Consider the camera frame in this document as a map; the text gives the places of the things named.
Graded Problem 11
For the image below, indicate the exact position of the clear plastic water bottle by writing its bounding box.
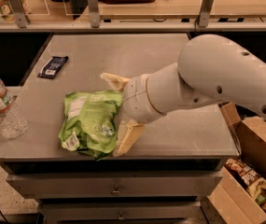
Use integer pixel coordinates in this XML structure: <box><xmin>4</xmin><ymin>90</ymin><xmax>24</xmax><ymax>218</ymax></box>
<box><xmin>0</xmin><ymin>79</ymin><xmax>28</xmax><ymax>139</ymax></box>

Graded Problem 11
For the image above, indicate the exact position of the brown snack bag in box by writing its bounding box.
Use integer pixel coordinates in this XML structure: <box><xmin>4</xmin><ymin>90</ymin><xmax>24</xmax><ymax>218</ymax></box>
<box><xmin>225</xmin><ymin>159</ymin><xmax>266</xmax><ymax>204</ymax></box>

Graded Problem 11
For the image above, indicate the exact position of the cardboard box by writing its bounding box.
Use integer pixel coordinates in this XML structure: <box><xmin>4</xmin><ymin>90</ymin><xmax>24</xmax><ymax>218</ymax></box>
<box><xmin>208</xmin><ymin>103</ymin><xmax>266</xmax><ymax>224</ymax></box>

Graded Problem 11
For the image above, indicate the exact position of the green rice chip bag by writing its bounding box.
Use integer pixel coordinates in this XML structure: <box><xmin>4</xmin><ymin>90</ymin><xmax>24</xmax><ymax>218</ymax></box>
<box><xmin>59</xmin><ymin>90</ymin><xmax>122</xmax><ymax>160</ymax></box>

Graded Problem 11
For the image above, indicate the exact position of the right metal bracket post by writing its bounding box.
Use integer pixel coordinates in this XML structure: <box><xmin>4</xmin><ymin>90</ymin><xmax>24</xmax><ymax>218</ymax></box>
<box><xmin>196</xmin><ymin>0</ymin><xmax>214</xmax><ymax>28</ymax></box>

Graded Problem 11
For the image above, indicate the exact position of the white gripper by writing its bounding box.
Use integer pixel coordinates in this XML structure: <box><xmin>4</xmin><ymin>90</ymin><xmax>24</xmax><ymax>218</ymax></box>
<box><xmin>100</xmin><ymin>73</ymin><xmax>164</xmax><ymax>157</ymax></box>

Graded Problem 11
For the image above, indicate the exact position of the left metal bracket post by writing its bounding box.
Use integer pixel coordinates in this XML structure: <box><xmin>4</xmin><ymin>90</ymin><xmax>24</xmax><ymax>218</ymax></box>
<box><xmin>8</xmin><ymin>0</ymin><xmax>30</xmax><ymax>28</ymax></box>

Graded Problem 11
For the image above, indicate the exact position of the lower grey metal drawer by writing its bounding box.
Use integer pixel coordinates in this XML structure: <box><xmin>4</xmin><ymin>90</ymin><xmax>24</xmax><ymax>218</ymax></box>
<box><xmin>38</xmin><ymin>202</ymin><xmax>201</xmax><ymax>221</ymax></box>

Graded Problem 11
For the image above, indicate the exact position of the middle metal bracket post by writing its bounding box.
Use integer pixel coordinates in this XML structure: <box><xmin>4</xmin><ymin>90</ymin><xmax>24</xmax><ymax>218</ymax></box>
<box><xmin>87</xmin><ymin>0</ymin><xmax>101</xmax><ymax>28</ymax></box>

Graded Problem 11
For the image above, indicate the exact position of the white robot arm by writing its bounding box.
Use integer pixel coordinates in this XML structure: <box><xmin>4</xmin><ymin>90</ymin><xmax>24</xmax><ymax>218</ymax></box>
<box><xmin>100</xmin><ymin>35</ymin><xmax>266</xmax><ymax>157</ymax></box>

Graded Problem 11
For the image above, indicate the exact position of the dark blue snack bar wrapper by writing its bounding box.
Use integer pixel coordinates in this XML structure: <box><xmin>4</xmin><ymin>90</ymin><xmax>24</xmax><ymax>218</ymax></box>
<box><xmin>37</xmin><ymin>56</ymin><xmax>69</xmax><ymax>79</ymax></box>

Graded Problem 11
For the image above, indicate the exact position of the metal bracket post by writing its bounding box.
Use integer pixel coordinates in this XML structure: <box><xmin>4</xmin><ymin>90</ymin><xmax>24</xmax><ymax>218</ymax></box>
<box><xmin>8</xmin><ymin>0</ymin><xmax>30</xmax><ymax>28</ymax></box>
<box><xmin>196</xmin><ymin>0</ymin><xmax>214</xmax><ymax>28</ymax></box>
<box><xmin>87</xmin><ymin>0</ymin><xmax>101</xmax><ymax>28</ymax></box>

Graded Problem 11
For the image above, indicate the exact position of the grey metal drawer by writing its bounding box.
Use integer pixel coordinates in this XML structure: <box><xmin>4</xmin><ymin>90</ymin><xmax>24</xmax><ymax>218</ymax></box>
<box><xmin>38</xmin><ymin>202</ymin><xmax>201</xmax><ymax>221</ymax></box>
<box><xmin>7</xmin><ymin>172</ymin><xmax>222</xmax><ymax>200</ymax></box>

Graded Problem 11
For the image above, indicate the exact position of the upper grey metal drawer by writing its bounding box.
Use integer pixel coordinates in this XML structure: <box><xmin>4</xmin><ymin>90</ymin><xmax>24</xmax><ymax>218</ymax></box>
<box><xmin>7</xmin><ymin>172</ymin><xmax>222</xmax><ymax>200</ymax></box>

